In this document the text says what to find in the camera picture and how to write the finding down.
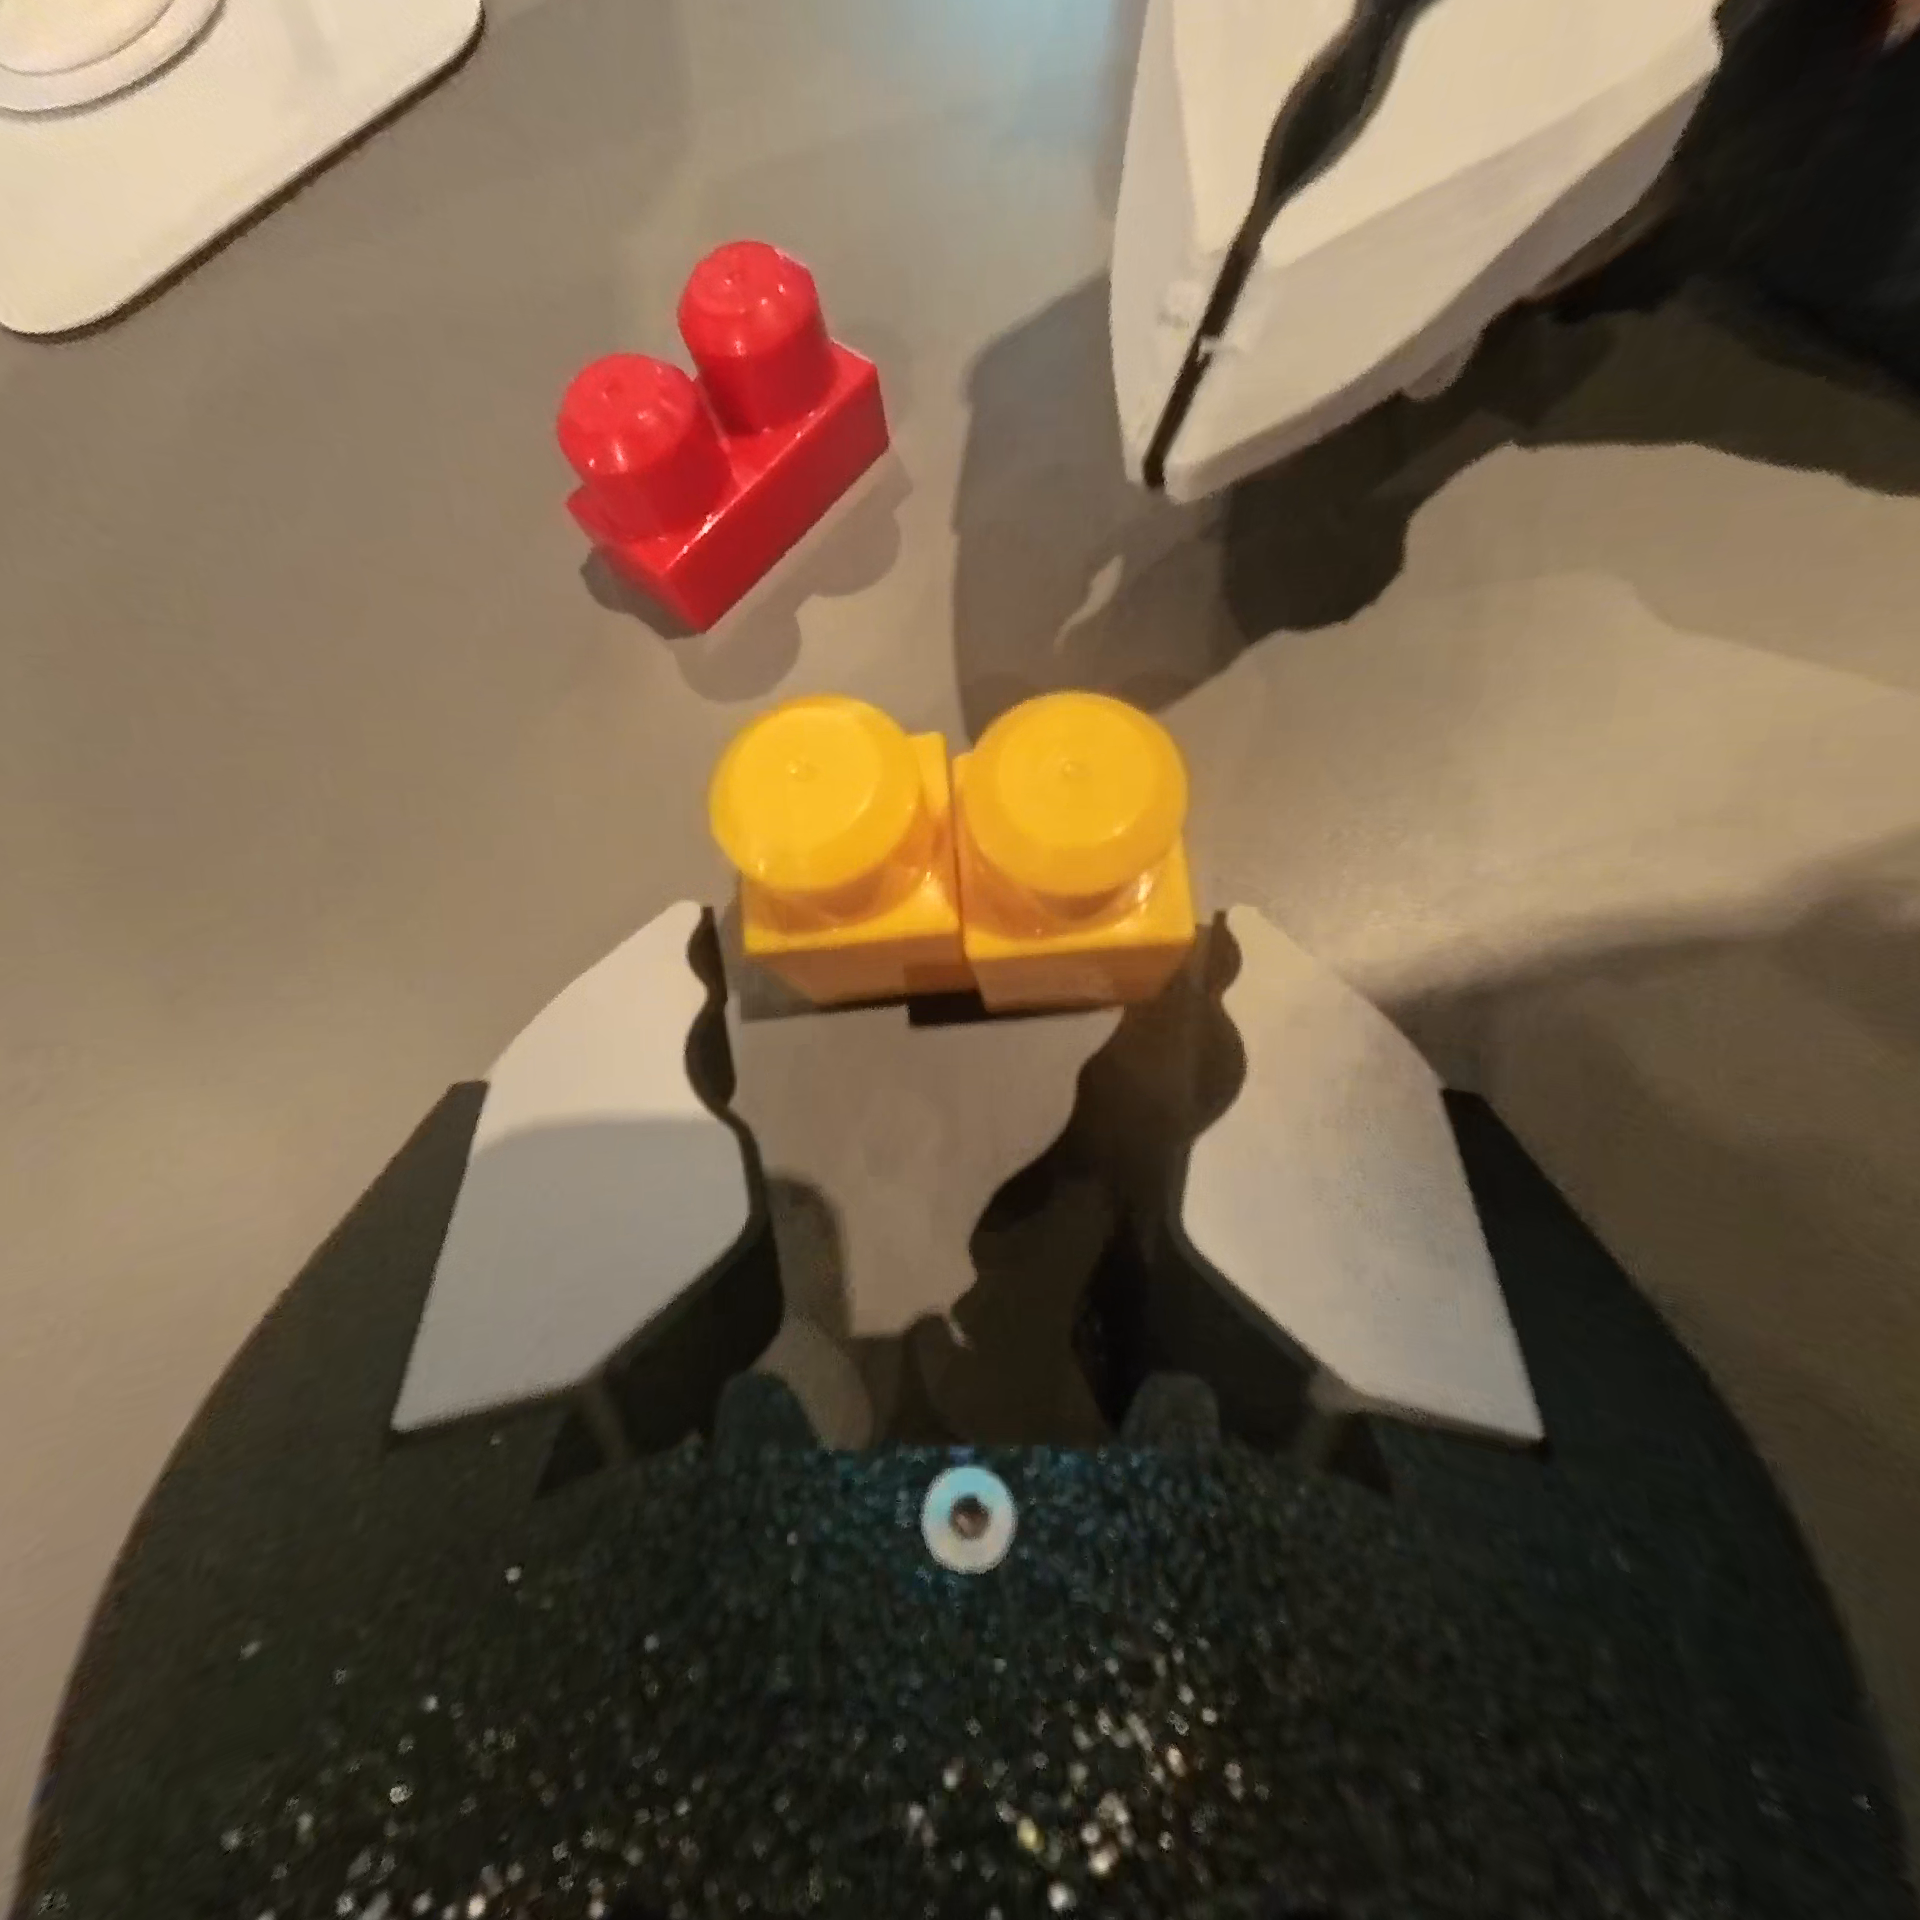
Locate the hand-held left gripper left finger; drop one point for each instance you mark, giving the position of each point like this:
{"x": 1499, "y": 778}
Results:
{"x": 585, "y": 1202}

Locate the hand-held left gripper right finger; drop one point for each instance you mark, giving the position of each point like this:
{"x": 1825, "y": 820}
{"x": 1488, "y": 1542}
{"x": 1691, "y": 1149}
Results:
{"x": 1350, "y": 1202}

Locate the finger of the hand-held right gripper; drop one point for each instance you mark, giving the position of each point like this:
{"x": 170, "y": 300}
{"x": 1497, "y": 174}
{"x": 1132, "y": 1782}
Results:
{"x": 1201, "y": 195}
{"x": 1441, "y": 195}

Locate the yellow one-stud block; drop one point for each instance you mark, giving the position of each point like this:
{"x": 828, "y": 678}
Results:
{"x": 1072, "y": 915}
{"x": 839, "y": 901}

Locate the red two-stud block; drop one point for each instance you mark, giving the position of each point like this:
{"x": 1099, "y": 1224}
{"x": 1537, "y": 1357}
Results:
{"x": 751, "y": 482}

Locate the acrylic sign stand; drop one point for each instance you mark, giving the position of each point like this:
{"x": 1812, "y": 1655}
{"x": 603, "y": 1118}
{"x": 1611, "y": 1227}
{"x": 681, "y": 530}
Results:
{"x": 194, "y": 150}

